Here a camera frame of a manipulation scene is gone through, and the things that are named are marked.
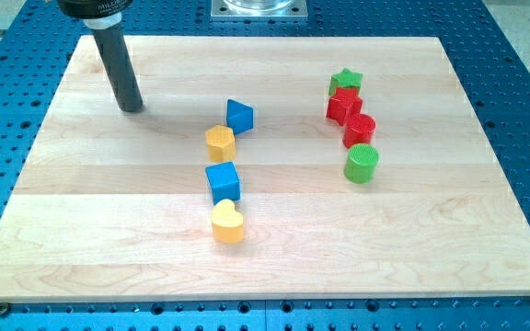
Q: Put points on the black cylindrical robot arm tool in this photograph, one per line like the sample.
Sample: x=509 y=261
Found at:
x=103 y=18

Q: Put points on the red star block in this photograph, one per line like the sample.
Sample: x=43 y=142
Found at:
x=344 y=103

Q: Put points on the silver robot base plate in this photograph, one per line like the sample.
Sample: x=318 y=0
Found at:
x=258 y=10

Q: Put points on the yellow heart block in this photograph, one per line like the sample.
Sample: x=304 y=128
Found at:
x=227 y=223

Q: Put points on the red cylinder block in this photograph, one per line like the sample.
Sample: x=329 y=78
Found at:
x=359 y=128

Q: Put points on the green star block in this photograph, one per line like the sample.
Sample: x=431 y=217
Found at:
x=345 y=79

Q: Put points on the yellow hexagon block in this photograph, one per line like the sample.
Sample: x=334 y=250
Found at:
x=221 y=144

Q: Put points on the blue triangular prism block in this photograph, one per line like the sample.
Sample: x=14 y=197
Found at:
x=239 y=117

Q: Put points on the blue perforated metal table plate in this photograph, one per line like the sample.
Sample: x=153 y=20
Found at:
x=39 y=44

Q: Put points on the light wooden board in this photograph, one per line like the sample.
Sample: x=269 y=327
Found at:
x=116 y=207

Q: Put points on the green cylinder block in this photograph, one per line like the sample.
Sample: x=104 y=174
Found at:
x=361 y=162

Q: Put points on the blue cube block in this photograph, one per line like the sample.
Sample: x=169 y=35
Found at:
x=223 y=181

